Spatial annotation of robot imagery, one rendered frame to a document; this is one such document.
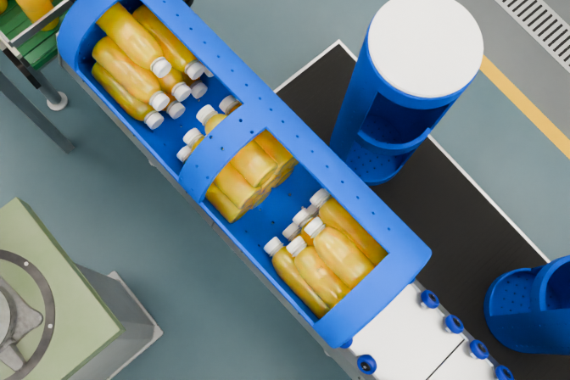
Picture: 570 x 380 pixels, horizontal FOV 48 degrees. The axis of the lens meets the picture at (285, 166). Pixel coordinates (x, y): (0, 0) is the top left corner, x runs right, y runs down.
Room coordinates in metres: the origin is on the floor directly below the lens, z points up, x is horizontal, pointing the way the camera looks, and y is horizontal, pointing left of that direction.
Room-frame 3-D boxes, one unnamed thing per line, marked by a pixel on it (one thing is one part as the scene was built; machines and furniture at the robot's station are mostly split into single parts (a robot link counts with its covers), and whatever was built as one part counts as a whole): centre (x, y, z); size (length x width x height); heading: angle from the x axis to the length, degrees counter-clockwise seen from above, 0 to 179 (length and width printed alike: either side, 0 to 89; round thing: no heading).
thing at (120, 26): (0.59, 0.36, 1.15); 0.18 x 0.07 x 0.07; 51
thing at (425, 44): (0.73, -0.30, 1.03); 0.28 x 0.28 x 0.01
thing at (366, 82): (0.73, -0.30, 0.59); 0.28 x 0.28 x 0.88
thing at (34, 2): (0.72, 0.66, 0.99); 0.07 x 0.07 x 0.18
